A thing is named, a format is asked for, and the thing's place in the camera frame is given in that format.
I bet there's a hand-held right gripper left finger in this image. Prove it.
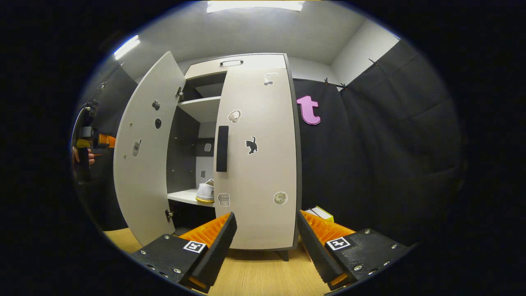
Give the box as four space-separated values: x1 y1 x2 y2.
132 212 238 293

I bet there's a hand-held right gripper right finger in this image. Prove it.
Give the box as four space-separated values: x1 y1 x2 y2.
297 210 411 291

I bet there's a white cabinet door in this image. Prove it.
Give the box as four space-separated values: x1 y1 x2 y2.
113 51 186 247
214 53 302 251

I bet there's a white canvas shoe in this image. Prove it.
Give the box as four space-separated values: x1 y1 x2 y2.
195 179 215 204

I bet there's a white shoe cabinet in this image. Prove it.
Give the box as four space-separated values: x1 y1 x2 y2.
113 51 302 261

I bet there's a white cabinet drawer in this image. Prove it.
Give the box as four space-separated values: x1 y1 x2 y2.
184 53 287 81

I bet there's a yellow and white box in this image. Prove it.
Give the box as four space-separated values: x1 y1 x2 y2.
304 206 334 223

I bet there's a ceiling light panel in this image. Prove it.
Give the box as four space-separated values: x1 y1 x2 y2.
207 1 305 14
113 35 140 60

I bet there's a black door handle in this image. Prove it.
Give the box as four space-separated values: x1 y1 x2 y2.
216 125 229 172

